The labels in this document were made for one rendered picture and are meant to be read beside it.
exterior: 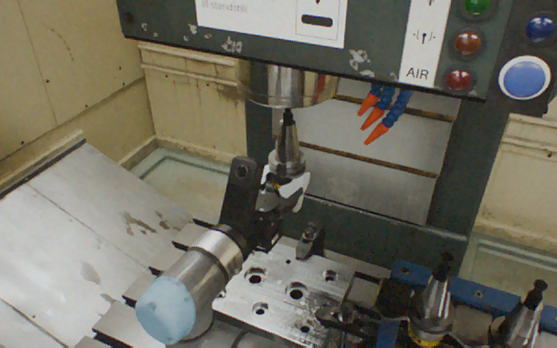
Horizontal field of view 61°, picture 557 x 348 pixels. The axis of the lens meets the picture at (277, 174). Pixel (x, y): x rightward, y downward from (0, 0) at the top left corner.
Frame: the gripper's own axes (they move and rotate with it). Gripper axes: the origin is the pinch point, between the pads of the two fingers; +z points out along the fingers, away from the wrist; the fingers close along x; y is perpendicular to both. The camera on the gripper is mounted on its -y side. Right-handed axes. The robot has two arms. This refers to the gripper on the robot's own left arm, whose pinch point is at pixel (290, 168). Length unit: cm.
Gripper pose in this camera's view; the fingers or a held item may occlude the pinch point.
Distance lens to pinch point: 81.8
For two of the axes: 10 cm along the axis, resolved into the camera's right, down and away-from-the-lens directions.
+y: 0.1, 8.1, 5.9
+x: 8.7, 2.9, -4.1
